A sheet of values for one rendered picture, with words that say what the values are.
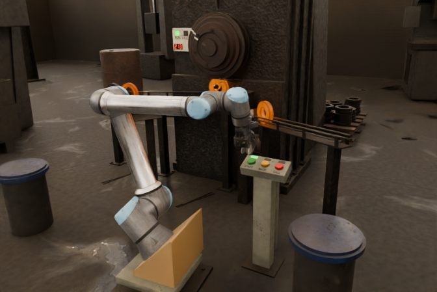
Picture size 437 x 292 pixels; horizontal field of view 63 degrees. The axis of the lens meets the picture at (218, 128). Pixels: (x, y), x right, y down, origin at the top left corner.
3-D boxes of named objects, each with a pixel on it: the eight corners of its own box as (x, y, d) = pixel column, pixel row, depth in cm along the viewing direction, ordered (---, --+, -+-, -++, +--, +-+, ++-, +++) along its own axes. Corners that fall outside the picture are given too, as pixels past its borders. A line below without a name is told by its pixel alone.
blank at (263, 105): (265, 127, 240) (261, 127, 239) (258, 106, 245) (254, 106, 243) (276, 118, 227) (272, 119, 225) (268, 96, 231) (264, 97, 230)
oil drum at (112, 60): (124, 101, 590) (119, 47, 563) (153, 105, 562) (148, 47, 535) (97, 110, 540) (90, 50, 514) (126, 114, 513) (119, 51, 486)
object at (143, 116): (136, 181, 300) (129, 98, 278) (168, 179, 302) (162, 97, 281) (133, 193, 280) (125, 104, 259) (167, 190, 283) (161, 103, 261)
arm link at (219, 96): (196, 93, 159) (221, 93, 155) (206, 89, 170) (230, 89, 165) (197, 114, 162) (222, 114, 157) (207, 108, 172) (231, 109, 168)
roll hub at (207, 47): (219, 74, 255) (190, 53, 262) (237, 39, 241) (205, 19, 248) (215, 75, 250) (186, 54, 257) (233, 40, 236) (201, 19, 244)
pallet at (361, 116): (252, 127, 441) (252, 92, 428) (277, 112, 507) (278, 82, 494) (353, 142, 381) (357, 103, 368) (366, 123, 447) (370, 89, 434)
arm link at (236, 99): (228, 85, 162) (249, 85, 159) (233, 108, 169) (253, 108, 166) (222, 95, 155) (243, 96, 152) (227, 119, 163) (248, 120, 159)
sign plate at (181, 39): (174, 51, 291) (173, 28, 286) (201, 51, 279) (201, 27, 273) (173, 51, 289) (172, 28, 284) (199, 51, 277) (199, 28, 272)
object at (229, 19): (230, 90, 266) (183, 56, 278) (260, 34, 242) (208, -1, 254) (226, 91, 260) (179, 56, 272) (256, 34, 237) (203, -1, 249)
